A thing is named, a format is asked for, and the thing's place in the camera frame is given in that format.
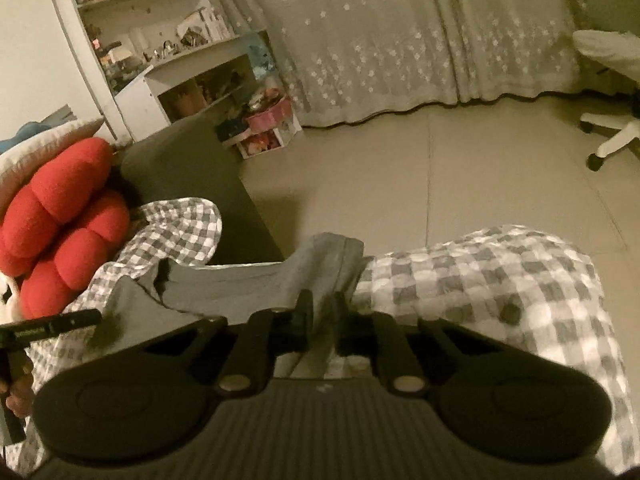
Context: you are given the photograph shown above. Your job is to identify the grey star-print curtain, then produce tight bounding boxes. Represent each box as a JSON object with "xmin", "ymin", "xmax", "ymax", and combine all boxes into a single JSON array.
[
  {"xmin": 200, "ymin": 0, "xmax": 461, "ymax": 128},
  {"xmin": 425, "ymin": 0, "xmax": 591, "ymax": 106}
]

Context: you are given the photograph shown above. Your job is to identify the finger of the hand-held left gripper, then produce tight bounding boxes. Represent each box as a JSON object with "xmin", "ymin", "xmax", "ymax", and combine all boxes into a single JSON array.
[{"xmin": 0, "ymin": 309, "xmax": 103, "ymax": 346}]

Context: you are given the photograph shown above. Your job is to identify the blue picture card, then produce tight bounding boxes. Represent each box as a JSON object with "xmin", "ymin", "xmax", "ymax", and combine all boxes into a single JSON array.
[{"xmin": 245, "ymin": 32, "xmax": 281, "ymax": 91}]

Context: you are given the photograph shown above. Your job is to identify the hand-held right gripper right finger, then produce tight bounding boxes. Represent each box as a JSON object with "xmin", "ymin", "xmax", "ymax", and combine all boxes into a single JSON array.
[{"xmin": 334, "ymin": 292, "xmax": 501, "ymax": 401}]

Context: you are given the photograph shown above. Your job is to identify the dark olive sofa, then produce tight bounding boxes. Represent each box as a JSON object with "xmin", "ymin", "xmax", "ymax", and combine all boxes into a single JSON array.
[{"xmin": 120, "ymin": 112, "xmax": 286, "ymax": 266}]

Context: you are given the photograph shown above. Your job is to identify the grey checked blanket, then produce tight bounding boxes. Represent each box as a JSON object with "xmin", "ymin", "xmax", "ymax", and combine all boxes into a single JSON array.
[{"xmin": 20, "ymin": 197, "xmax": 636, "ymax": 471}]

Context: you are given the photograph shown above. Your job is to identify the person's left hand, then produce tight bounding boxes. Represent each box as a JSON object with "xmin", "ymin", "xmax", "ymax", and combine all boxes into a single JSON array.
[{"xmin": 5, "ymin": 360, "xmax": 35, "ymax": 417}]

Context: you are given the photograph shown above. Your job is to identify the red flower cushion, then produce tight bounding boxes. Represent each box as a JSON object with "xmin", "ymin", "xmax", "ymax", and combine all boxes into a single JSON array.
[
  {"xmin": 22, "ymin": 192, "xmax": 132, "ymax": 318},
  {"xmin": 0, "ymin": 139, "xmax": 113, "ymax": 276}
]

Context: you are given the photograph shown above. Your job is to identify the white bookshelf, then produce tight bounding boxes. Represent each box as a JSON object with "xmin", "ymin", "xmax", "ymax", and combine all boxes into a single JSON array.
[{"xmin": 45, "ymin": 0, "xmax": 236, "ymax": 141}]

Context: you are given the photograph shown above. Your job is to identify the grey office chair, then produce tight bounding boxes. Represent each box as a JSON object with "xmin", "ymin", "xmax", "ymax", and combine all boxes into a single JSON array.
[{"xmin": 572, "ymin": 30, "xmax": 640, "ymax": 173}]

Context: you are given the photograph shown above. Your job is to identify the grey fleece garment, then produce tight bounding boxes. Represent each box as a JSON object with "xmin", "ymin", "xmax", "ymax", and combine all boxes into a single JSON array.
[{"xmin": 95, "ymin": 232, "xmax": 366, "ymax": 361}]

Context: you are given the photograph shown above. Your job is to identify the white pillow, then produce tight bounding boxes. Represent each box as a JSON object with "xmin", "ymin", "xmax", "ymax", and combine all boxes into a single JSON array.
[{"xmin": 0, "ymin": 117, "xmax": 106, "ymax": 206}]

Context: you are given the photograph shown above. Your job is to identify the blue pillow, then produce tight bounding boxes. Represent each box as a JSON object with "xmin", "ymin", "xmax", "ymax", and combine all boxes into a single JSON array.
[{"xmin": 0, "ymin": 105, "xmax": 73, "ymax": 156}]

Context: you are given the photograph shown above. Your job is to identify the white fluffy earmuffs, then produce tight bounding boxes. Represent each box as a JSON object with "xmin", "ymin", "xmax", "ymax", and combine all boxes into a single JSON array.
[{"xmin": 0, "ymin": 272, "xmax": 23, "ymax": 321}]

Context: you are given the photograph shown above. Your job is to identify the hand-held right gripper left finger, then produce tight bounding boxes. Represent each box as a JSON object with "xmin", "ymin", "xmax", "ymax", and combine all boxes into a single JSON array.
[{"xmin": 142, "ymin": 291, "xmax": 314, "ymax": 400}]

